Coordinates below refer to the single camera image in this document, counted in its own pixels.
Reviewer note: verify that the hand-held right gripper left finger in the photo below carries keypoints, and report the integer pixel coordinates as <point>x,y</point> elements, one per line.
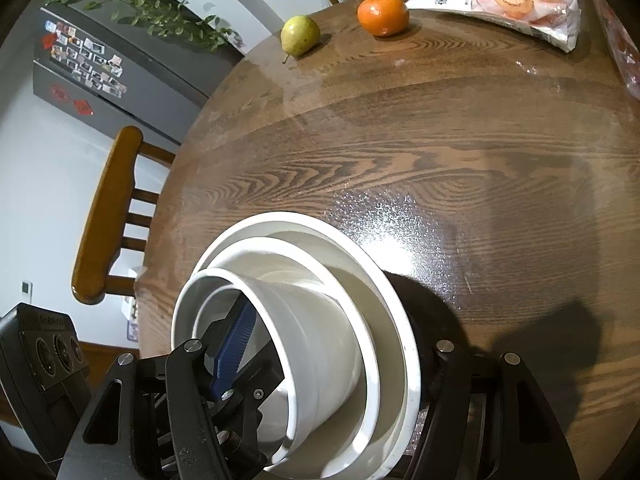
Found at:
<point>234,347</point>

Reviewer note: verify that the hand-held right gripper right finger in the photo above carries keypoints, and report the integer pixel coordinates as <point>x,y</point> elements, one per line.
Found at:
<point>500,410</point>

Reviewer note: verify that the white straight-sided cup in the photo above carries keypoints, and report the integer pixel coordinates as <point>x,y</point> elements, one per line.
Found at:
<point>320,340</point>

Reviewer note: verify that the medium white ribbed bowl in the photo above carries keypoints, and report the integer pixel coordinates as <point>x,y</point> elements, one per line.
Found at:
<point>367,370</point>

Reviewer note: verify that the large white bowl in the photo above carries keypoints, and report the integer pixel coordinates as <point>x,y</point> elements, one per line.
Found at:
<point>395,320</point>

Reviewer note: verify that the square red fridge sticker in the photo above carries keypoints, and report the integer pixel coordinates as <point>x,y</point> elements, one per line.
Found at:
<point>84,108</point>

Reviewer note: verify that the round red fridge sticker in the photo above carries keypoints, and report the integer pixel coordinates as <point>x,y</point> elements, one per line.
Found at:
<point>60,92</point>

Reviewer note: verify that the grey refrigerator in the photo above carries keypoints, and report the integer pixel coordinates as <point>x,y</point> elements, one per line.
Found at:
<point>165,85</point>

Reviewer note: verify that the cluster of fridge photos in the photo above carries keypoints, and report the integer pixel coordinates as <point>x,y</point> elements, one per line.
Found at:
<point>85,60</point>

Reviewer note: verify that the green pear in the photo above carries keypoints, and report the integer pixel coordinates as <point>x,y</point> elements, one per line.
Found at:
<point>300,35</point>

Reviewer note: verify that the hanging green vine plant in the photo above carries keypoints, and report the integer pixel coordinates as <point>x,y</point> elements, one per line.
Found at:
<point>150,5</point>

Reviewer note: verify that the orange fruit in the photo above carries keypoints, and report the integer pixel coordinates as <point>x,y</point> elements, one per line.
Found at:
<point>384,14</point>

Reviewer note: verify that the clear plastic bag red contents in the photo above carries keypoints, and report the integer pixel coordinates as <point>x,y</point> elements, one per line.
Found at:
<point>622,45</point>

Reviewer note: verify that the white snack packet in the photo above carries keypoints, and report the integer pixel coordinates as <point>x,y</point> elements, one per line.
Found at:
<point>510,5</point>

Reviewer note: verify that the white wall socket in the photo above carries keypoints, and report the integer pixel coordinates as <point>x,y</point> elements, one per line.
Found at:
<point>26,288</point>

